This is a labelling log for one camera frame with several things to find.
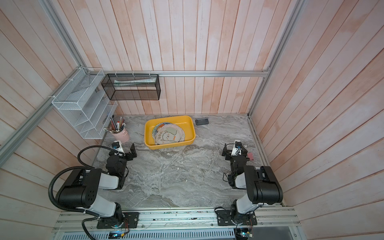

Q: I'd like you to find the black corrugated cable conduit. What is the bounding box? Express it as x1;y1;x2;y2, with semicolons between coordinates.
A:
47;145;118;240

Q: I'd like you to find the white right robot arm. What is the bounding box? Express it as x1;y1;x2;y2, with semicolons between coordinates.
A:
222;141;283;218

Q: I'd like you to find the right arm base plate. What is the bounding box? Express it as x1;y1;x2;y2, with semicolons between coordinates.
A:
214;207;258;227

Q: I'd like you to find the black wire mesh basket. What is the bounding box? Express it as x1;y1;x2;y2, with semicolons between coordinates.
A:
101;73;161;101

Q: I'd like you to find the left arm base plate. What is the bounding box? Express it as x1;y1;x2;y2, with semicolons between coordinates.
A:
97;212;140;229

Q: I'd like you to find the blue bear car coaster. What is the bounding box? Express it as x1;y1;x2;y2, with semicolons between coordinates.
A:
152;122;171;139

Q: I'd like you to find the pink eraser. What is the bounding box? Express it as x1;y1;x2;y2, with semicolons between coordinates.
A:
247;152;254;161

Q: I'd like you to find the white bear green coaster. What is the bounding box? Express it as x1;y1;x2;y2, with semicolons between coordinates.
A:
154;124;186;145

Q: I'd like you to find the yellow plastic storage box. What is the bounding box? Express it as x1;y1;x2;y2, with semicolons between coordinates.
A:
145;116;196;150

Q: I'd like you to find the grey hole punch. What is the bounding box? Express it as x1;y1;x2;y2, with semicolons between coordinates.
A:
195;118;209;126

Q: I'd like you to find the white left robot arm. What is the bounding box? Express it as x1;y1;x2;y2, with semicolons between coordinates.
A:
48;141;137;221

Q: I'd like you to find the pink pen cup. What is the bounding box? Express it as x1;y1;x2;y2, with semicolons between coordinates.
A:
104;116;130;143

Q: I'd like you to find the white wire mesh shelf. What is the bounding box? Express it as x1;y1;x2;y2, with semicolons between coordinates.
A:
52;68;118;140

